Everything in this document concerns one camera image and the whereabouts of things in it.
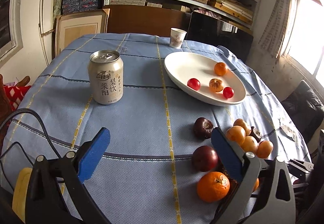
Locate black leather chair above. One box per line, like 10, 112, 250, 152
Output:
281, 80, 323, 143

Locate patterned curtain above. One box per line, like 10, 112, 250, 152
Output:
258, 0, 292, 59

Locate dark red plum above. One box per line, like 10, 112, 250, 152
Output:
191, 146, 219, 172

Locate blue checked tablecloth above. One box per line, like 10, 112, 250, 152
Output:
1, 34, 310, 223

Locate red cherry tomato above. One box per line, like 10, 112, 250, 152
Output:
187, 78, 201, 91
222, 86, 234, 99

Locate black cable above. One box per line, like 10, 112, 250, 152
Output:
0, 108, 64, 189

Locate black monitor screen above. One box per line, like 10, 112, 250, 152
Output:
187, 11, 253, 62

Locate white paper cup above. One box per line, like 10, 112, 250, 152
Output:
169, 28, 187, 49

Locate white beverage can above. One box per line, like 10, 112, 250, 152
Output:
88, 50, 124, 105

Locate dark purple mangosteen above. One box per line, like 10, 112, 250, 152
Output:
193, 117, 214, 140

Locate orange tangerine on plate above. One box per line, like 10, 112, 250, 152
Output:
214, 62, 228, 76

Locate large orange tangerine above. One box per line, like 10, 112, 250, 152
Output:
197, 171, 230, 203

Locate brown wooden board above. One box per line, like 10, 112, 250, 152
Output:
105, 5, 191, 37

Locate orange small fruit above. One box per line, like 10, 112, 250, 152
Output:
256, 141, 274, 159

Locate beige picture frame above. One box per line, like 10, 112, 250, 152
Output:
54, 9, 110, 57

